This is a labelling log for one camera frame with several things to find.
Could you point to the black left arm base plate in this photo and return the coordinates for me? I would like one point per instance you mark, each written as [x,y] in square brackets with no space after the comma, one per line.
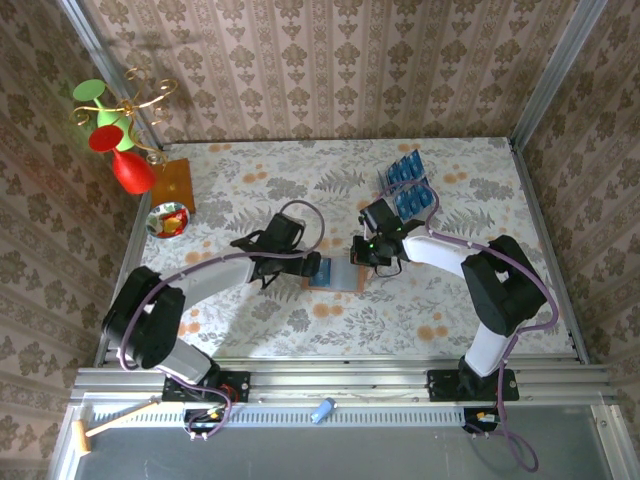
[240,385]

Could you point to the red wine glass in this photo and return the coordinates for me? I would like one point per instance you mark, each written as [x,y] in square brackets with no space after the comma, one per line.
[132,172]

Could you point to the patterned candy bowl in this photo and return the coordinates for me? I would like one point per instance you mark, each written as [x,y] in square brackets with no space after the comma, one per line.
[157,220]

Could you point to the green wine glass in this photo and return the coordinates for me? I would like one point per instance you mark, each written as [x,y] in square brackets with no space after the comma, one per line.
[90,90]

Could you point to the blue tray rack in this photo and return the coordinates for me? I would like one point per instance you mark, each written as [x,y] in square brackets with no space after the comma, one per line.
[382,180]

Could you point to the aluminium mounting rail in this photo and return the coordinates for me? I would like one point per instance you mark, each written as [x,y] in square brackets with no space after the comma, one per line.
[340,380]

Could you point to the red wrapped candy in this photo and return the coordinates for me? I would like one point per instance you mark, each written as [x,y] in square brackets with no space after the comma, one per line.
[180,215]

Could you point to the black power connector block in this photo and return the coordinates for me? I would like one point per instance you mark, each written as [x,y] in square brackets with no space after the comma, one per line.
[482,420]
[200,420]

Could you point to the orange wooden rack base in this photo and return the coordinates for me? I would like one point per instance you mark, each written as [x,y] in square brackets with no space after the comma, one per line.
[175,187]

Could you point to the aluminium table side rail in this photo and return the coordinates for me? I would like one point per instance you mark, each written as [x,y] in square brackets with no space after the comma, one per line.
[125,270]
[550,250]

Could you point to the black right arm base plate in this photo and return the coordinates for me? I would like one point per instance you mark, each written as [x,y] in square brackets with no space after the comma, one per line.
[510,385]

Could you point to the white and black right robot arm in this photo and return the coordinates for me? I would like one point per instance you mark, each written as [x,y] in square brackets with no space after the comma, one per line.
[435,250]

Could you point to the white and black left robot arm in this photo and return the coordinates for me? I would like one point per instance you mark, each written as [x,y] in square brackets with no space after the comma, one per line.
[215,280]

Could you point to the blue plastic tube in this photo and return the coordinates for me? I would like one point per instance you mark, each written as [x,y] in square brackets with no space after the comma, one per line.
[322,411]

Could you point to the grey metal panel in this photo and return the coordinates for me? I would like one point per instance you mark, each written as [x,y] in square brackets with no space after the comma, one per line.
[350,455]

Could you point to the wooden mallet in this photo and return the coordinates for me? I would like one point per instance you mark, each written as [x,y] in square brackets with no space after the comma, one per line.
[82,437]

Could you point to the yellow wrapped candy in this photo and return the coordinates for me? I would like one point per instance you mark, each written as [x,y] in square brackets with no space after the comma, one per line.
[173,225]

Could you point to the floral tablecloth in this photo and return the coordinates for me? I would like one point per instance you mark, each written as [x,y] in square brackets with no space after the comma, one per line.
[300,165]

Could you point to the aluminium frame post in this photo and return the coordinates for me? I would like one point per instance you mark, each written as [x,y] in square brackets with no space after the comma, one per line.
[100,55]
[555,75]

